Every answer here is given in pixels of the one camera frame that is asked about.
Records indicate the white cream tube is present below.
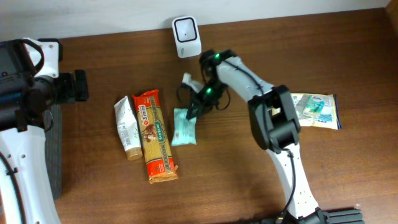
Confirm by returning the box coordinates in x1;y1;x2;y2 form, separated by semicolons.
114;96;142;161

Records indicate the orange spaghetti packet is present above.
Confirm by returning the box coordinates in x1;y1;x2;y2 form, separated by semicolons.
132;90;178;184

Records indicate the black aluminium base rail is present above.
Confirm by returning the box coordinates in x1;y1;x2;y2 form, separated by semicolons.
254;208;365;224

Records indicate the right black camera cable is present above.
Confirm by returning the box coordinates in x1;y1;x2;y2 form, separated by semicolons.
175;83;231;111

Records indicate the small teal tissue pack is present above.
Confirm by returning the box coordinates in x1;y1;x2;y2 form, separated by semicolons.
303;95;325;118

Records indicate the teal snack pouch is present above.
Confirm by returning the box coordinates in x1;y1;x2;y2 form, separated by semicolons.
172;108;197;146

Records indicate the grey plastic mesh basket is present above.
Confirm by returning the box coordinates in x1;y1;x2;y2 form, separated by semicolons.
44;105;63;200

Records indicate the yellow white wipes pack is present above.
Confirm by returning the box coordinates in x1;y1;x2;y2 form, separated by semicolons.
291;93;342;130

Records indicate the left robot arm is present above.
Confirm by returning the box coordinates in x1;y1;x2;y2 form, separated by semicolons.
1;37;89;223

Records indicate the white barcode scanner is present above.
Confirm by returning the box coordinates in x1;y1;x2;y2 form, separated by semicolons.
172;16;202;58

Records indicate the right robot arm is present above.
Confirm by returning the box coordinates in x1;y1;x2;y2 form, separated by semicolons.
186;50;326;223

